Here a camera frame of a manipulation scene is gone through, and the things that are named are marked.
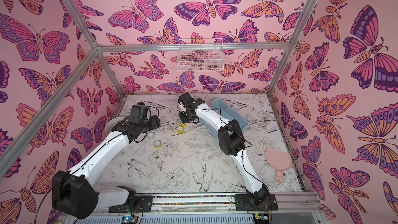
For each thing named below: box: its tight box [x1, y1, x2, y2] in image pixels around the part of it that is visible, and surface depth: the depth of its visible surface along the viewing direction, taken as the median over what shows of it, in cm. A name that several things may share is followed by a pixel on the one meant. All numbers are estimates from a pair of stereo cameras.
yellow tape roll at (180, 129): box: [176, 125, 185, 135], surface depth 102 cm
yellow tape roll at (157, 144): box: [153, 140, 163, 149], surface depth 96 cm
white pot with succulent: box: [104, 116, 125, 134], surface depth 94 cm
